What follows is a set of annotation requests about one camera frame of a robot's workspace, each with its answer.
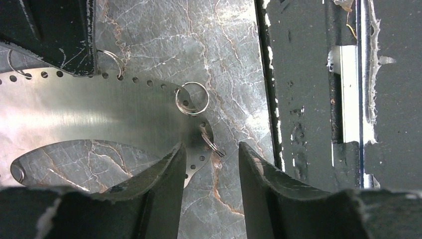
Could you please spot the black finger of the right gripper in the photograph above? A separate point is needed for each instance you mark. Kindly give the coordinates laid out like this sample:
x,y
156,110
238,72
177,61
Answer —
x,y
60,33

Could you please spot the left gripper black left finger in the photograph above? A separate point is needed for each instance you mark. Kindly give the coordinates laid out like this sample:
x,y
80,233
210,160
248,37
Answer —
x,y
146,206

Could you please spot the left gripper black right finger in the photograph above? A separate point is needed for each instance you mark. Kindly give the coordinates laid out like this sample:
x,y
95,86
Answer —
x,y
277,206

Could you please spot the silver perforated metal plate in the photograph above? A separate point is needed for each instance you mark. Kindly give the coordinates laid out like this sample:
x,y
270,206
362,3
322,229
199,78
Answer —
x,y
54,106

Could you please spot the key with red tag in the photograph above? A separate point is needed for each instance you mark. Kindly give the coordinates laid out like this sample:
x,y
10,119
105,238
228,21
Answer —
x,y
221,153

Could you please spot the silver metal keyring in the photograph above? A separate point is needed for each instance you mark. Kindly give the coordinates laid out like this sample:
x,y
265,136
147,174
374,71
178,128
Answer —
x,y
188,102

